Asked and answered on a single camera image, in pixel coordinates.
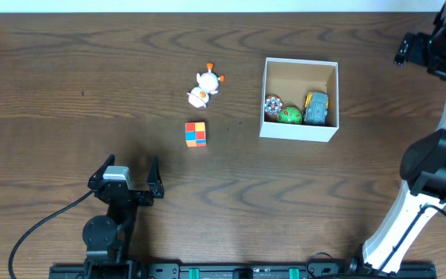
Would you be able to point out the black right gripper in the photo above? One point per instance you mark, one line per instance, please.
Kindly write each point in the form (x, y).
(403, 54)

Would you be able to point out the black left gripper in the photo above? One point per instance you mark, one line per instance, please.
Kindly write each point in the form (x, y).
(137, 196)

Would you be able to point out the colourful puzzle cube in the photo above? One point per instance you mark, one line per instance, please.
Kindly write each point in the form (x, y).
(195, 134)

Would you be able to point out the yellow grey toy truck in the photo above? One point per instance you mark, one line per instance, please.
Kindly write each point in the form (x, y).
(316, 108)

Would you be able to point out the pink white duck toy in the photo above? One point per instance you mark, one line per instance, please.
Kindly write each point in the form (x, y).
(207, 85)

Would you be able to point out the green ball with red numbers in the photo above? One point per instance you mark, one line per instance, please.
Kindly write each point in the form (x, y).
(290, 115)

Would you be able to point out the orange plastic cage ball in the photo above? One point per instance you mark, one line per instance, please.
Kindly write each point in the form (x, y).
(273, 105)

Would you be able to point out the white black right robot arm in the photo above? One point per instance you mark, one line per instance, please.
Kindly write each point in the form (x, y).
(422, 191)

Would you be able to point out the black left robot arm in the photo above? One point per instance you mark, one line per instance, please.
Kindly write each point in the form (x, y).
(107, 237)

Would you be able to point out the white cardboard box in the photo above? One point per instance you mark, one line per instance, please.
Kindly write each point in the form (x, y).
(290, 80)

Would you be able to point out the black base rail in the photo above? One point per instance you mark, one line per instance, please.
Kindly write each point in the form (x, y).
(315, 269)

